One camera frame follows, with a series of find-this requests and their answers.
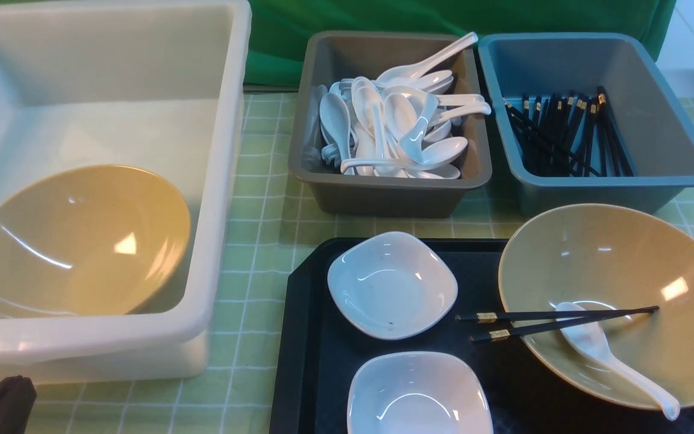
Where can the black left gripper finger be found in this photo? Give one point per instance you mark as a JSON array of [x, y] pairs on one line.
[[17, 396]]

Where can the white square dish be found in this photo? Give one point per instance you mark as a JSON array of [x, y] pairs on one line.
[[417, 392], [392, 286]]

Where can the black chopstick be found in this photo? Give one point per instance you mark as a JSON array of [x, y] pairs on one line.
[[609, 140], [493, 317], [506, 333]]

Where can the white soup spoon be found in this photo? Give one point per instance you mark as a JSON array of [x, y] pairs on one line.
[[590, 340]]

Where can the tan noodle bowl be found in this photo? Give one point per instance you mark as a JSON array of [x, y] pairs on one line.
[[605, 257]]

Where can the tan bowl in tub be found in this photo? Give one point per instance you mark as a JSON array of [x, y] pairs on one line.
[[91, 241]]

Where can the green checked tablecloth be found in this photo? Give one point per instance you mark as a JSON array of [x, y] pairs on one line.
[[273, 223]]

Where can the black serving tray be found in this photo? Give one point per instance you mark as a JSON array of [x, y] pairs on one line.
[[320, 351]]

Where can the large white plastic tub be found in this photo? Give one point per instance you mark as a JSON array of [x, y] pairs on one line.
[[100, 52]]

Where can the white spoon left of bin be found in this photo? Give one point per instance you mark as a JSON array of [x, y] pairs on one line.
[[334, 117]]

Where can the white spoon of bin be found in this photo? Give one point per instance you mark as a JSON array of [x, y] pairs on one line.
[[334, 117], [434, 156]]

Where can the green fabric backdrop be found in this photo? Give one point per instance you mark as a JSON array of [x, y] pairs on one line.
[[280, 30]]

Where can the brown plastic bin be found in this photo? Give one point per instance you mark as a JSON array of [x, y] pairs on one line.
[[335, 55]]

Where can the white spoon front of bin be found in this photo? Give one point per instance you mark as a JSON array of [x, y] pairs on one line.
[[434, 156]]

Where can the white spoon sticking up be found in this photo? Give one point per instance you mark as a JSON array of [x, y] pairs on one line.
[[416, 70]]

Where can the blue plastic bin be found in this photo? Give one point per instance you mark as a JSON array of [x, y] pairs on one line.
[[656, 134]]

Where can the black chopstick in bin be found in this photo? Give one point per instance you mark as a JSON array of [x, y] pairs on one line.
[[609, 140]]

